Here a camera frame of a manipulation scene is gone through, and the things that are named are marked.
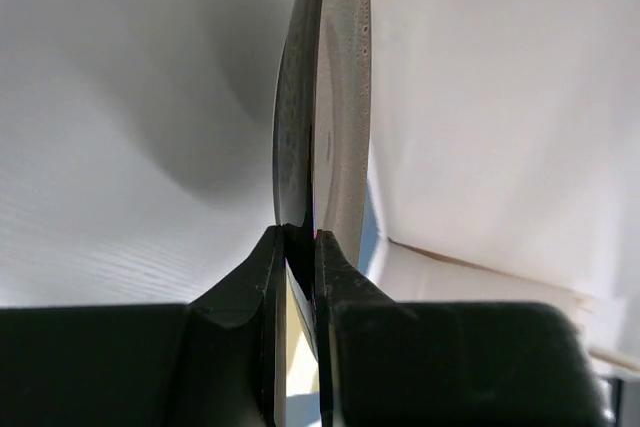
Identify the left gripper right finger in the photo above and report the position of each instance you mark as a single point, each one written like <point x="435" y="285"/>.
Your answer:
<point x="389" y="363"/>

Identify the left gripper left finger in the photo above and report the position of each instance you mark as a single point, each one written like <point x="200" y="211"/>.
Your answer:
<point x="217" y="361"/>

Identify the dark brown ceramic plate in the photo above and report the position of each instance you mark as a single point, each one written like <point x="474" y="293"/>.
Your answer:
<point x="321" y="137"/>

